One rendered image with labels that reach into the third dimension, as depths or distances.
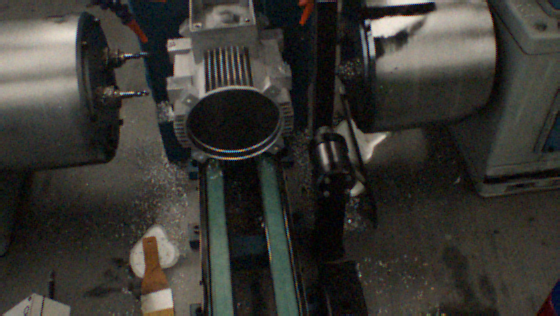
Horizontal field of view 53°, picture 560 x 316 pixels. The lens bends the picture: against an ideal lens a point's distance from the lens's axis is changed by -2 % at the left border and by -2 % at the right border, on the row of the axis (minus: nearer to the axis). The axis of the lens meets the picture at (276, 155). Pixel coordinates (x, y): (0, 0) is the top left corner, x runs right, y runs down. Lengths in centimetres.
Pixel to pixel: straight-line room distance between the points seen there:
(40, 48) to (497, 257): 81
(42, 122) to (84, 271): 29
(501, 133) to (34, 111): 73
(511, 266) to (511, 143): 21
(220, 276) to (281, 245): 10
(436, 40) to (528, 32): 13
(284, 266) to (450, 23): 44
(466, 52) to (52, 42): 61
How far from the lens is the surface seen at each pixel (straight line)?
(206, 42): 90
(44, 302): 71
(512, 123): 100
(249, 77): 88
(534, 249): 108
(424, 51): 89
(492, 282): 102
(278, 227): 89
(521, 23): 92
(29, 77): 89
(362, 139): 118
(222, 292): 84
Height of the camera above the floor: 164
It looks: 47 degrees down
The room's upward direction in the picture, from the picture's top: 3 degrees counter-clockwise
